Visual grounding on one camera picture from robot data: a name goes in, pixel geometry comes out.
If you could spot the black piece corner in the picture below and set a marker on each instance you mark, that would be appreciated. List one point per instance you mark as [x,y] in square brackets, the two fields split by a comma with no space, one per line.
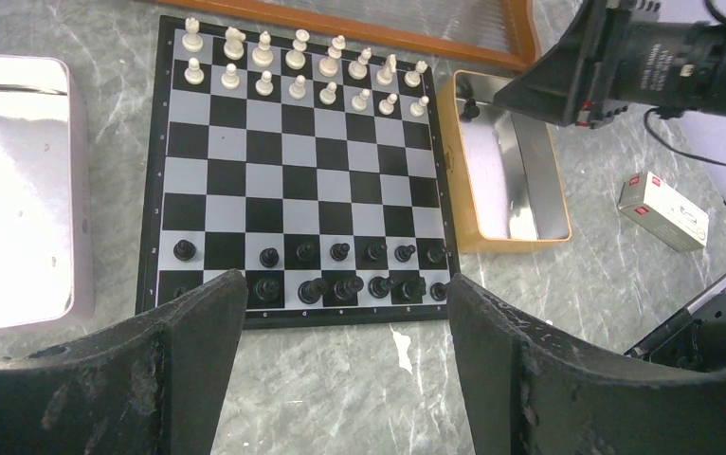
[438,291]

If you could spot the white corner rook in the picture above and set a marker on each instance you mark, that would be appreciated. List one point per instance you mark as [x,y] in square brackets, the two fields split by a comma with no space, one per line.
[414,77]

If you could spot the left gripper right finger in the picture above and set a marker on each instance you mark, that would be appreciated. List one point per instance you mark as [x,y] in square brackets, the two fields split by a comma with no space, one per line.
[530,388]

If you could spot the black pawn second row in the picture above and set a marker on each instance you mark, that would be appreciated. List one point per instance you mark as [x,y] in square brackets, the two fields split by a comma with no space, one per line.
[306,252]
[375,252]
[404,253]
[269,257]
[339,251]
[184,250]

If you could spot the white labelled card box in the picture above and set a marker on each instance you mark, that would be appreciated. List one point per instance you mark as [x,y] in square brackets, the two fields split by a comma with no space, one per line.
[664,212]

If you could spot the black rook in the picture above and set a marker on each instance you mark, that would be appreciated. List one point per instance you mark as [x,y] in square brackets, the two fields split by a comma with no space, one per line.
[436,254]

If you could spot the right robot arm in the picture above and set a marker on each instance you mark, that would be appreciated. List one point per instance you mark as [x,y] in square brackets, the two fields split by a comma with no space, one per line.
[677,67]

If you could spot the white knight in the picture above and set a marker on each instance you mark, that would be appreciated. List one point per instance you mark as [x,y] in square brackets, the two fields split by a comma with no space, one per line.
[385,75]

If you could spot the black queen piece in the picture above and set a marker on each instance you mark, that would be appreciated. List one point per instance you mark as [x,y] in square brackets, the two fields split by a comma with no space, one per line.
[311,291]

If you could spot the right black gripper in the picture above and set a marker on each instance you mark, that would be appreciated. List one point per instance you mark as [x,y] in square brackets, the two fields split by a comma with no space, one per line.
[572,83]

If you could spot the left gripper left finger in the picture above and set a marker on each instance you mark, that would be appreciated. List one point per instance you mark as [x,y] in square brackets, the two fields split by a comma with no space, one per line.
[151,384]

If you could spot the silver tin box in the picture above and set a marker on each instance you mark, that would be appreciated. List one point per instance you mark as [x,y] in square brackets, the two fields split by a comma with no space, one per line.
[46,253]

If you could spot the black king piece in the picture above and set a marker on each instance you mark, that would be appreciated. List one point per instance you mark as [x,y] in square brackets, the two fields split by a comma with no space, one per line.
[347,289]

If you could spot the black and white chessboard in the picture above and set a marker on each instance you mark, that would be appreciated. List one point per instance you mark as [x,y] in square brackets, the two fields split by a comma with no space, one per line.
[236,165]

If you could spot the black chess piece in tin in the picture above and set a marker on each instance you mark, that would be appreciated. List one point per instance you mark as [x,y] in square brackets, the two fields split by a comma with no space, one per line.
[470,111]

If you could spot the orange wooden shelf rack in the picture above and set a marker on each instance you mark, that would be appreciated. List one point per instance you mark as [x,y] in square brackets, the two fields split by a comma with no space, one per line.
[520,31]

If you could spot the white pawn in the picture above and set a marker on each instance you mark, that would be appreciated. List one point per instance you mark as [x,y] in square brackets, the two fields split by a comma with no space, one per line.
[327,95]
[297,89]
[418,108]
[359,102]
[386,106]

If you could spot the black bishop piece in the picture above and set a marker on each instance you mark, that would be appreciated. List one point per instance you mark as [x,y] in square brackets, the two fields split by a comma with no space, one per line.
[266,290]

